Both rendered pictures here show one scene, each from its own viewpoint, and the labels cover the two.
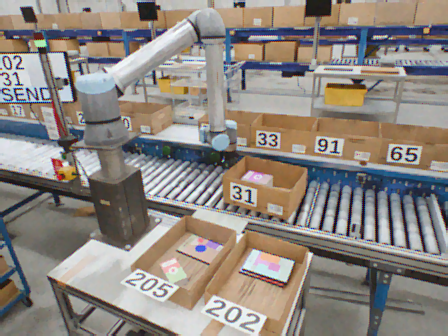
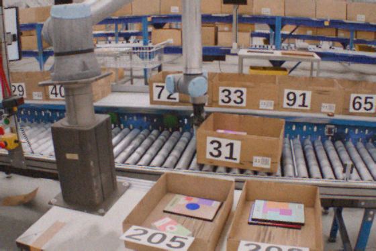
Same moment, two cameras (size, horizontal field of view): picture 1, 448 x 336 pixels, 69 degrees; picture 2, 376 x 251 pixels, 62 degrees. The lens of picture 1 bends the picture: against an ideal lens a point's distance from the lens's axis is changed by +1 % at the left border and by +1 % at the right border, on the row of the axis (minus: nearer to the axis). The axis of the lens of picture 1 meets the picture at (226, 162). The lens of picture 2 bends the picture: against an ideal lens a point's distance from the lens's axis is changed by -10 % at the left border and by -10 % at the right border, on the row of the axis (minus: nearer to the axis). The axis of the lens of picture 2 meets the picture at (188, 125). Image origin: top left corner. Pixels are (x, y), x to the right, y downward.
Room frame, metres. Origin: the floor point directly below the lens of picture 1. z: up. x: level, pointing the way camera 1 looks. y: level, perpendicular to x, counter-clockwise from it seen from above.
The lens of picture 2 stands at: (0.06, 0.35, 1.47)
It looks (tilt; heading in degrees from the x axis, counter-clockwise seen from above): 19 degrees down; 349
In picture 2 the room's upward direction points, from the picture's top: 1 degrees counter-clockwise
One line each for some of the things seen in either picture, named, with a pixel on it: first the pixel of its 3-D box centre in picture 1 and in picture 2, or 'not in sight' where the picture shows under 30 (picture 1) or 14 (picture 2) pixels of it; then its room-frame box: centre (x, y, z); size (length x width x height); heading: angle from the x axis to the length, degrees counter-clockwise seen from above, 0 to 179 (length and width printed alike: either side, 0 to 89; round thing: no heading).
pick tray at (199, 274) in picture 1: (187, 256); (183, 213); (1.06, 0.18, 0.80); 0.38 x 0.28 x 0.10; 151
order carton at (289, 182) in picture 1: (264, 185); (242, 140); (1.58, -0.22, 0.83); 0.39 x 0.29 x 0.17; 60
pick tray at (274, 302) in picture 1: (260, 277); (277, 222); (0.93, -0.12, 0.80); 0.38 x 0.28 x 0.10; 152
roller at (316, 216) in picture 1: (319, 205); (299, 159); (1.52, -0.52, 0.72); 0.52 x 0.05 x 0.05; 157
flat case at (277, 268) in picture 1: (269, 265); (278, 211); (1.02, -0.16, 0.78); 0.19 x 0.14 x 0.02; 63
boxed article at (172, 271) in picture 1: (173, 273); (171, 231); (1.00, 0.23, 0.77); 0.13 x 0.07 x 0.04; 29
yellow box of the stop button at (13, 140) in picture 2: (71, 174); (13, 141); (1.79, 0.97, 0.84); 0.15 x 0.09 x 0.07; 67
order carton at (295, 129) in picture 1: (284, 132); (246, 90); (2.06, -0.40, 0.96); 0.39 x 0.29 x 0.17; 67
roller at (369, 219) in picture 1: (369, 215); (346, 162); (1.41, -0.76, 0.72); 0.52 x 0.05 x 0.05; 157
